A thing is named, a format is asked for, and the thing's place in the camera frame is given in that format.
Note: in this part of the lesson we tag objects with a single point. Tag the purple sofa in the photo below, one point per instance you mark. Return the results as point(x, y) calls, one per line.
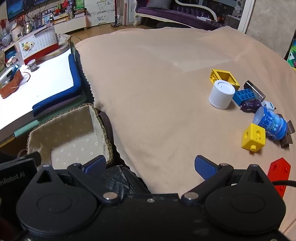
point(175, 15)

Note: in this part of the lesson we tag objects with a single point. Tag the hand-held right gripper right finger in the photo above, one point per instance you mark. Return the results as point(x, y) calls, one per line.
point(204, 168)

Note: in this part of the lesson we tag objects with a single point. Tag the desk calendar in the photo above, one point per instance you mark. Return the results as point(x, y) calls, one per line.
point(39, 44)

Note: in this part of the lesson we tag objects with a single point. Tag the blue box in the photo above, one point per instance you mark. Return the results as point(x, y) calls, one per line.
point(10, 53)

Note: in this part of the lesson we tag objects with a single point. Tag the blue folded cloth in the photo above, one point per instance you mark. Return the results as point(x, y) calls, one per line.
point(74, 78)

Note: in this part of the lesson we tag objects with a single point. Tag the white and blue device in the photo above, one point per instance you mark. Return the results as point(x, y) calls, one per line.
point(8, 75)

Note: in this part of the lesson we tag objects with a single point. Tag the white low cabinet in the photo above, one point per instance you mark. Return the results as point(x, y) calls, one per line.
point(71, 24)

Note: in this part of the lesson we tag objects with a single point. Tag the dark brown clip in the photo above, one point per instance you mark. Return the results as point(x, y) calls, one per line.
point(288, 139)

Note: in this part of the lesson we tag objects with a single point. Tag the grey cushion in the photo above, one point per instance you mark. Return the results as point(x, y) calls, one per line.
point(159, 3)

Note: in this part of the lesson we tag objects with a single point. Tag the television screen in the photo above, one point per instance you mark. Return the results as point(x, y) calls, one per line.
point(23, 7)

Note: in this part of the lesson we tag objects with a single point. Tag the brown leather tray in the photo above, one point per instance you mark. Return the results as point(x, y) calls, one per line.
point(11, 89)

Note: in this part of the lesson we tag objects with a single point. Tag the yellow cube with holes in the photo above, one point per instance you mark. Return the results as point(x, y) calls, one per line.
point(252, 136)

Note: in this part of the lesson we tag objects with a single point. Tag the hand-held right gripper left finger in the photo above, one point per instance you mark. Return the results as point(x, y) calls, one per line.
point(96, 164)

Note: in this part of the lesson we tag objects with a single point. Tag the beige blanket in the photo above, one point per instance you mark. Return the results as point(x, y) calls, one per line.
point(150, 92)

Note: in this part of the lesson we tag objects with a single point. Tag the yellow hollow building block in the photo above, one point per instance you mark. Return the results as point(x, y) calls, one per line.
point(227, 75)

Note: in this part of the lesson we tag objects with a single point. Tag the purple car charger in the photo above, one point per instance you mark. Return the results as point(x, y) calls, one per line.
point(251, 106)

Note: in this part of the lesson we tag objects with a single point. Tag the woven basket with floral lining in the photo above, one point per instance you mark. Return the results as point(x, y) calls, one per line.
point(69, 129)

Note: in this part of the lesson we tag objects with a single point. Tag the small glass jar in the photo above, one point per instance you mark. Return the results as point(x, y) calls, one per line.
point(32, 65)

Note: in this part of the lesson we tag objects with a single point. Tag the stick vacuum cleaner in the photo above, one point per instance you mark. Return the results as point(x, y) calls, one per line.
point(115, 14)

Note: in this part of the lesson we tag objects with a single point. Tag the metal pot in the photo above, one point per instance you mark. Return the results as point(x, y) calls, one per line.
point(27, 27)

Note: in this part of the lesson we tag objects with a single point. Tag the black shiny cylinder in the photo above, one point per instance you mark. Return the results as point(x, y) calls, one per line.
point(254, 89)

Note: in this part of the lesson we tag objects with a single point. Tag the colourful toy box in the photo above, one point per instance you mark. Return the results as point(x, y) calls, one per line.
point(292, 56)

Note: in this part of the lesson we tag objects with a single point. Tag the white drawing board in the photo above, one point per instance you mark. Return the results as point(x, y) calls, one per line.
point(99, 11)

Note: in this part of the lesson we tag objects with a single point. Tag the red block with holes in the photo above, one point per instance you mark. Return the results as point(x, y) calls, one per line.
point(277, 169)

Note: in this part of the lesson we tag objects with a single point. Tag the white ribbed bottle cap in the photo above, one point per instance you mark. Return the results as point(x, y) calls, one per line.
point(220, 95)

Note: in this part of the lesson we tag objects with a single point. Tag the blue plastic bottle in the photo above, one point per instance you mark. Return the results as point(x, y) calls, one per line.
point(270, 122)

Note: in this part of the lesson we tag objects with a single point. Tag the blue and white vase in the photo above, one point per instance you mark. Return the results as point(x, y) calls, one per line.
point(6, 38)

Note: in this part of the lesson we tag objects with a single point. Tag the blue studded building block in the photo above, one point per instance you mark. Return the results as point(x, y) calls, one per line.
point(242, 95)

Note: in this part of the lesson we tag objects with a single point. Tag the white cube adapter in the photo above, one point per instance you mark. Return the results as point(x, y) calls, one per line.
point(268, 105)

